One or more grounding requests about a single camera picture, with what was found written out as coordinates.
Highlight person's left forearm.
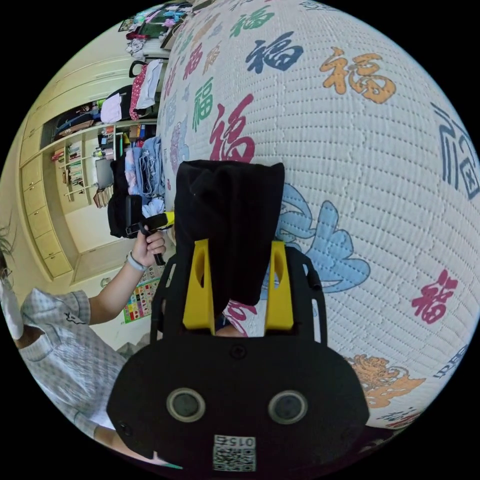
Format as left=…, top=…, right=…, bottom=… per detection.
left=87, top=250, right=152, bottom=326

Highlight person's body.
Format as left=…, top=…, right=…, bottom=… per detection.
left=0, top=245, right=166, bottom=468

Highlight black pants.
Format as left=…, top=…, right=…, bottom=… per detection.
left=173, top=159, right=286, bottom=332

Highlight bed with printed quilt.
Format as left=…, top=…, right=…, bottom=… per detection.
left=155, top=0, right=480, bottom=432

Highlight cream cupboard with shelves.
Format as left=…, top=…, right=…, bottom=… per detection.
left=17, top=55, right=133, bottom=280

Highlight person's left hand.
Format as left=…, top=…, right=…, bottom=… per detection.
left=131, top=227, right=167, bottom=265

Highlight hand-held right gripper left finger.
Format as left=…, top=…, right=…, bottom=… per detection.
left=183, top=239, right=217, bottom=335

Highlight pile of clothes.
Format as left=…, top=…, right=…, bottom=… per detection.
left=107, top=136, right=168, bottom=240

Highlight black chair draped with clothes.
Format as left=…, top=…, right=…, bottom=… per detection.
left=128, top=59, right=166, bottom=122

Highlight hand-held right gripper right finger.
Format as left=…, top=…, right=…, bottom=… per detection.
left=263, top=240, right=295, bottom=332

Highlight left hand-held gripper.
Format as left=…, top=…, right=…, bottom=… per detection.
left=125, top=211, right=176, bottom=267

